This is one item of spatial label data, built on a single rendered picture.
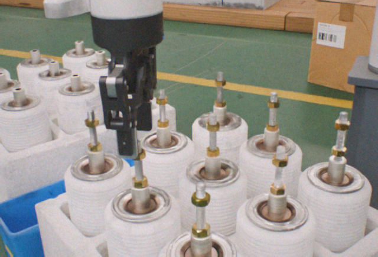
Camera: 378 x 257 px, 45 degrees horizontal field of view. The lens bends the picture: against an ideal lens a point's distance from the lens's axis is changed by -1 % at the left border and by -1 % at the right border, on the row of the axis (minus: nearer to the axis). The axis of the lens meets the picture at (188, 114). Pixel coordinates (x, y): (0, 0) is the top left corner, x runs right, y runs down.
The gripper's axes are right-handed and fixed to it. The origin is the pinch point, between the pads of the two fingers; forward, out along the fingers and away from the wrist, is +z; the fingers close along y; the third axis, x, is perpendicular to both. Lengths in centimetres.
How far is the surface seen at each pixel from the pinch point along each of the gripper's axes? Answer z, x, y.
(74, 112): 13.2, 23.0, 32.7
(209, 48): 35, 11, 156
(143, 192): 7.5, -0.6, -0.9
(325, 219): 13.7, -23.2, 5.1
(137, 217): 9.8, -0.4, -2.9
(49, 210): 17.2, 16.4, 6.1
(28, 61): 10, 43, 53
